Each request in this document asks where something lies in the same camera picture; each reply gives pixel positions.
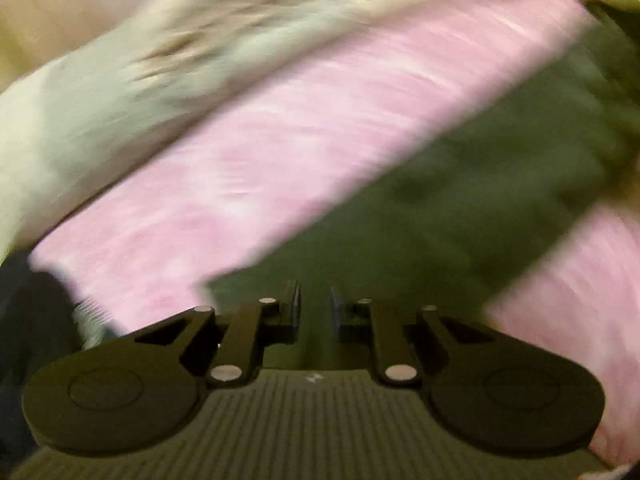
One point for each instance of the pink floral blanket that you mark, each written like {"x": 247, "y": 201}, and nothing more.
{"x": 250, "y": 160}

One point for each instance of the black garment with striped cuff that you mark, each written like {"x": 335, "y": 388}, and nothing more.
{"x": 30, "y": 320}

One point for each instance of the grey quilt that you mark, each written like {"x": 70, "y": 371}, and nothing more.
{"x": 100, "y": 100}

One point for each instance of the black jeans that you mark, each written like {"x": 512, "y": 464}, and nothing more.
{"x": 475, "y": 185}

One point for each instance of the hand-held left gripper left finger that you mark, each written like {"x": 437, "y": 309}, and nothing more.
{"x": 294, "y": 310}

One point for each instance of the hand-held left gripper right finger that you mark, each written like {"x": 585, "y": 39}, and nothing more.
{"x": 337, "y": 310}

